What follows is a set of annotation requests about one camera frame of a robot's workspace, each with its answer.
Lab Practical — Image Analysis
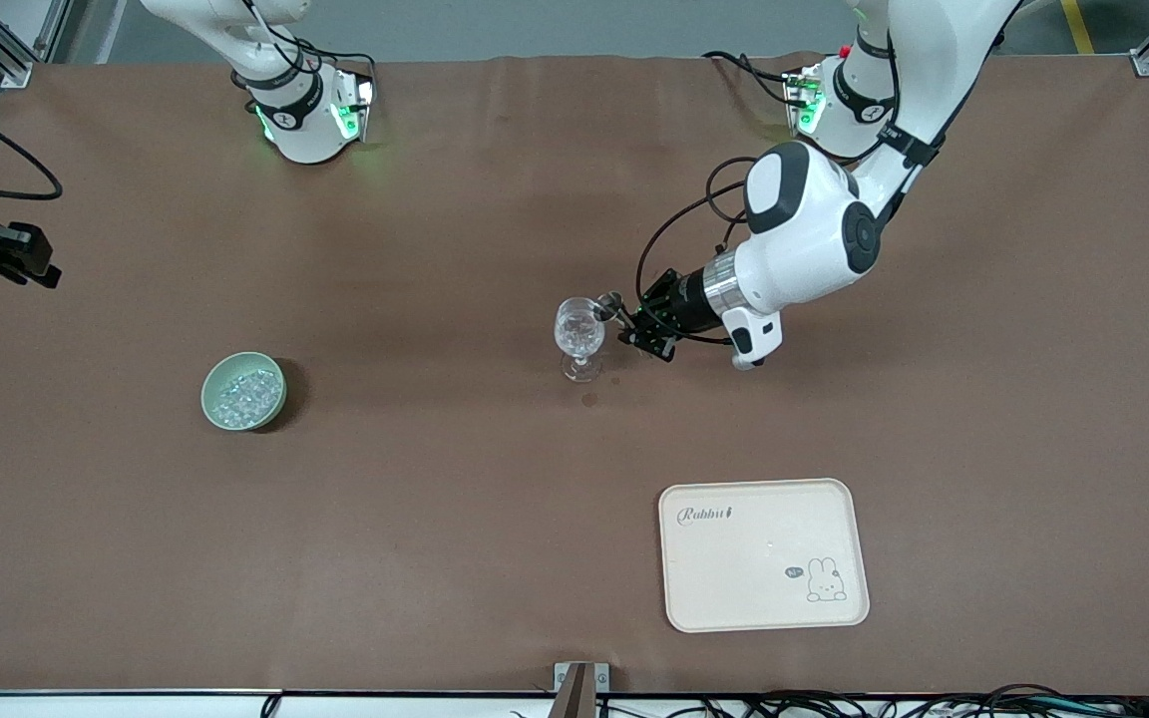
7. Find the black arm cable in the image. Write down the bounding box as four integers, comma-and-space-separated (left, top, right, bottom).
0, 90, 65, 200
634, 158, 767, 346

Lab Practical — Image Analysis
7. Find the brown camera pole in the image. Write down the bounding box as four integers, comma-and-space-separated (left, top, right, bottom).
557, 665, 595, 718

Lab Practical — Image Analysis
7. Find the pale green bowl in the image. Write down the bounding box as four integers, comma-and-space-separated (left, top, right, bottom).
200, 351, 287, 432

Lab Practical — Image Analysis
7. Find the clear wine glass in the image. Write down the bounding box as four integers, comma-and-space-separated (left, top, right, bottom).
555, 296, 605, 383

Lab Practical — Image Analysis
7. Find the grey metal bracket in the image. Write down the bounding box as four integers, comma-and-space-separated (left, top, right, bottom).
553, 661, 610, 694

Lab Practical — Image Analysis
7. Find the black base cable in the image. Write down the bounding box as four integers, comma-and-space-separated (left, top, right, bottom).
702, 50, 807, 107
233, 0, 378, 93

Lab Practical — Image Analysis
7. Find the black left base cable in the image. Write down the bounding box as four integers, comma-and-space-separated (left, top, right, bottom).
702, 50, 807, 107

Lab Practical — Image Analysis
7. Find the black right base cable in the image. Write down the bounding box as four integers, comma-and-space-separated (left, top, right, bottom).
233, 0, 378, 93

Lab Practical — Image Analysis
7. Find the brown table cover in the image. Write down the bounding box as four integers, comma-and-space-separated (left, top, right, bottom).
0, 52, 1149, 696

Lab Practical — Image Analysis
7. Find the cream rabbit print tray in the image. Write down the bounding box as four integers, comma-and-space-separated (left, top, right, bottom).
658, 478, 871, 633

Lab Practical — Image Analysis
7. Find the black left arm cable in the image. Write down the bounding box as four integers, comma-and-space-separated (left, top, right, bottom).
634, 158, 767, 346

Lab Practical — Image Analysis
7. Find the black cables bundle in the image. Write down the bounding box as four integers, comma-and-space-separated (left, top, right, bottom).
510, 683, 1149, 718

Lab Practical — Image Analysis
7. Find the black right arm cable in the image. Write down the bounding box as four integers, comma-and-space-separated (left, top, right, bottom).
0, 90, 65, 200

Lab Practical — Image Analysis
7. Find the clear ice cubes pile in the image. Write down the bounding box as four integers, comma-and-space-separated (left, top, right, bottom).
215, 369, 281, 425

